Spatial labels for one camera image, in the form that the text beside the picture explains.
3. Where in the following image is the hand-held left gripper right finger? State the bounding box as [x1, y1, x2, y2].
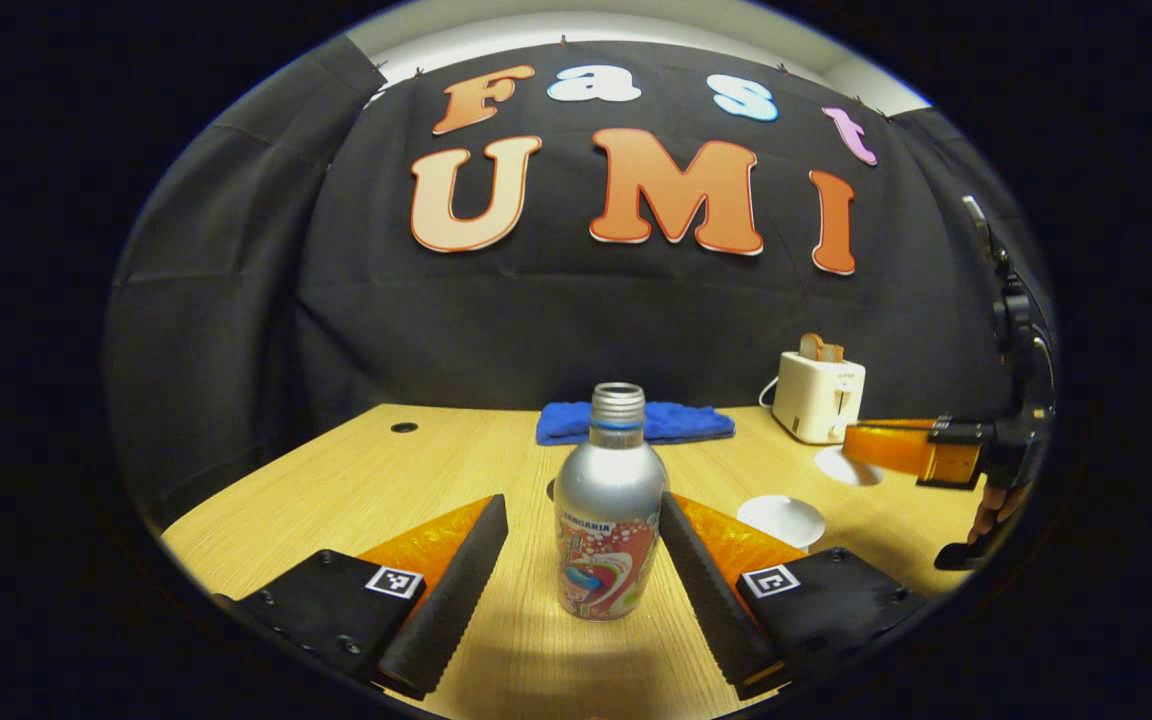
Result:
[658, 492, 929, 701]

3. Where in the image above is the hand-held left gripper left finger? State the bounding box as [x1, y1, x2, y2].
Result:
[211, 494, 509, 701]

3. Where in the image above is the silver water bottle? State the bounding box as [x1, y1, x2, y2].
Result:
[553, 382, 670, 622]

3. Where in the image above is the white toaster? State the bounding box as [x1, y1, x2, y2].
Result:
[771, 351, 867, 445]

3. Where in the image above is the blue towel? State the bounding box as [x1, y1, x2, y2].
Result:
[536, 401, 737, 447]

